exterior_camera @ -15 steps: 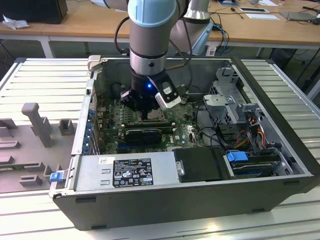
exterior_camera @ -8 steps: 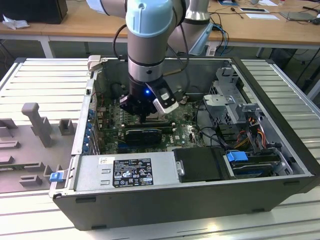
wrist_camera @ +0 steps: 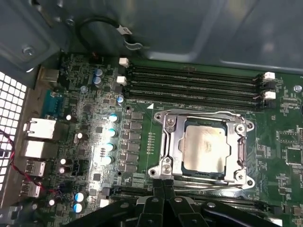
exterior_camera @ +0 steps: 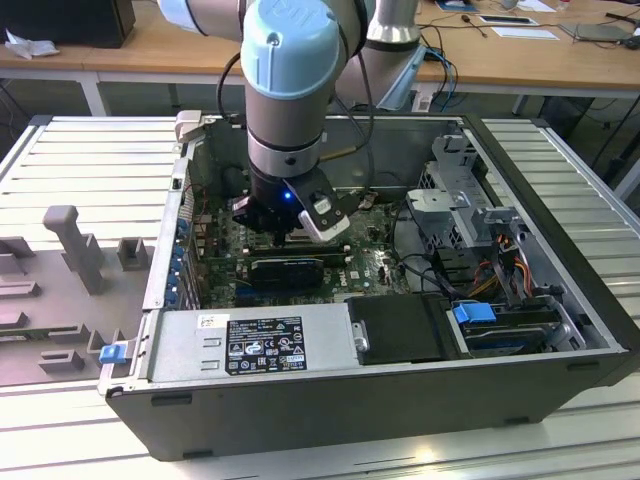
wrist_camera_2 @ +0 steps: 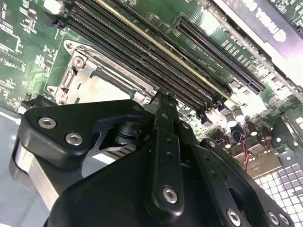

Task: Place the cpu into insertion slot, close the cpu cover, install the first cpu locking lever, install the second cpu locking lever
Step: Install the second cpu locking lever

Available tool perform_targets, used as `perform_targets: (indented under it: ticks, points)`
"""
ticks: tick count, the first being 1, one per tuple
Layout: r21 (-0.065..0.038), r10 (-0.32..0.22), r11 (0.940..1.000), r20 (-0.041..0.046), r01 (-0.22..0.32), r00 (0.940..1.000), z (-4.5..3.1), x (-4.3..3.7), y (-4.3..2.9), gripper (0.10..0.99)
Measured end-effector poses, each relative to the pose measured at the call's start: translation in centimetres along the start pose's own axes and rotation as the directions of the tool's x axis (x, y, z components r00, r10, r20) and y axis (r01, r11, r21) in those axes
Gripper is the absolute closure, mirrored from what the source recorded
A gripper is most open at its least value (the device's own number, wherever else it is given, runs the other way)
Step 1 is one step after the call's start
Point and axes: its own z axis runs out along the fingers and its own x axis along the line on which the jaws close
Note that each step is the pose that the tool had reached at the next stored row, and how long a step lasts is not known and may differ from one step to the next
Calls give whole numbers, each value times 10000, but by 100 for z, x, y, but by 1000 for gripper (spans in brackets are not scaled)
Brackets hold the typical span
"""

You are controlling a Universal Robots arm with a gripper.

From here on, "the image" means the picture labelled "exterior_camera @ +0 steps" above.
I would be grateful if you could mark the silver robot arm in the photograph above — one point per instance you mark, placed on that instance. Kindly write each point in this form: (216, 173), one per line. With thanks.
(285, 75)

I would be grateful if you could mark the CPU socket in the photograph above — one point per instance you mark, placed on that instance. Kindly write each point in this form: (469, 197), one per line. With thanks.
(302, 239)

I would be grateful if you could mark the black RAM slot bank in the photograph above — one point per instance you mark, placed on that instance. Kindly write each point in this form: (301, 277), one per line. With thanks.
(325, 251)

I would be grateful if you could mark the black plastic drive cover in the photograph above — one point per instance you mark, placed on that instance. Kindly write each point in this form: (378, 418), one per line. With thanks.
(400, 325)

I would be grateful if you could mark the black round component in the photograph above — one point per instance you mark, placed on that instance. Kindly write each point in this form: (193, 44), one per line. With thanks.
(233, 181)

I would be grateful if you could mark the black graphics card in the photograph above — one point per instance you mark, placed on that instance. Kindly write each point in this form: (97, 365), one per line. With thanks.
(285, 274)

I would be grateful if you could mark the green motherboard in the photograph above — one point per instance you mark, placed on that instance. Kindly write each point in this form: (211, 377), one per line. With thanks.
(370, 250)

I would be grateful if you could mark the metal drive cage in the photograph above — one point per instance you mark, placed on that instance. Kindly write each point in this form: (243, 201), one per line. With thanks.
(435, 200)

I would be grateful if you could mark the grey power supply unit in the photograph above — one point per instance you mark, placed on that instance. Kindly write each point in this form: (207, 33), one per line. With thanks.
(175, 350)

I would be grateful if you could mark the white label tag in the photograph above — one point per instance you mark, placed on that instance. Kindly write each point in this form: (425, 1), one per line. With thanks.
(422, 102)

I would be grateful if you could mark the long wooden desk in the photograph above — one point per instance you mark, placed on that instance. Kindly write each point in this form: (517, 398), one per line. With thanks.
(150, 50)

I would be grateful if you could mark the blue plastic latch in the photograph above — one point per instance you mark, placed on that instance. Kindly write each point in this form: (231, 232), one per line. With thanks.
(112, 354)

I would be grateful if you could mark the open black PC case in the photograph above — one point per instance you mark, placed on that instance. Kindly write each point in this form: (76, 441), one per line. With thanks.
(350, 415)

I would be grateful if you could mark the blue disk carrier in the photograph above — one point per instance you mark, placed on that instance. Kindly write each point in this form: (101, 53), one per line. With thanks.
(472, 312)

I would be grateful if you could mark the grey parts rack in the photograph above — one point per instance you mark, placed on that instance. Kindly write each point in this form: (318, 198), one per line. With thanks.
(60, 300)

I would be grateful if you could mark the black computer box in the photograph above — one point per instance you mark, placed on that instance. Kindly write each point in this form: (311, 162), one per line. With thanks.
(65, 20)

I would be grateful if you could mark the crumpled white paper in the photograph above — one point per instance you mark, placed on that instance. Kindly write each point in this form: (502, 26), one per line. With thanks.
(30, 45)

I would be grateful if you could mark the white paper sheet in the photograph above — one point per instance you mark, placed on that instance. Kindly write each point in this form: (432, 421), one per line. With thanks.
(525, 33)

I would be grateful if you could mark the grey laptop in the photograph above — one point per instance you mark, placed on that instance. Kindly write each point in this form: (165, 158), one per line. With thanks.
(597, 31)

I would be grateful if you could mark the grey side wrist camera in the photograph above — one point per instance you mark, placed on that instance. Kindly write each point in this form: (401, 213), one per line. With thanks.
(241, 210)

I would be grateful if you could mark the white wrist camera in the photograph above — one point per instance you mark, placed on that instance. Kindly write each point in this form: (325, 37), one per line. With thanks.
(325, 220)

